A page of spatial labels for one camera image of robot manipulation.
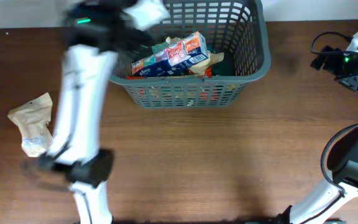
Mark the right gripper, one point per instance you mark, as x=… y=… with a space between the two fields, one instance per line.
x=352 y=83

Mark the green Nescafe coffee bag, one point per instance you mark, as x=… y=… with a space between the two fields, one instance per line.
x=221 y=65

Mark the beige paper pouch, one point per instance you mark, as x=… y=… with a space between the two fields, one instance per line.
x=32 y=119
x=190 y=55

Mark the Kleenex tissue multipack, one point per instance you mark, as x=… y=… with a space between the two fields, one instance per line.
x=155 y=65

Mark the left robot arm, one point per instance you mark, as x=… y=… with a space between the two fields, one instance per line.
x=95 y=33

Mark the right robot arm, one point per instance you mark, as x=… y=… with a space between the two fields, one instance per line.
x=339 y=158

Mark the grey plastic basket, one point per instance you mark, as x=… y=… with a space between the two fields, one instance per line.
x=236 y=28

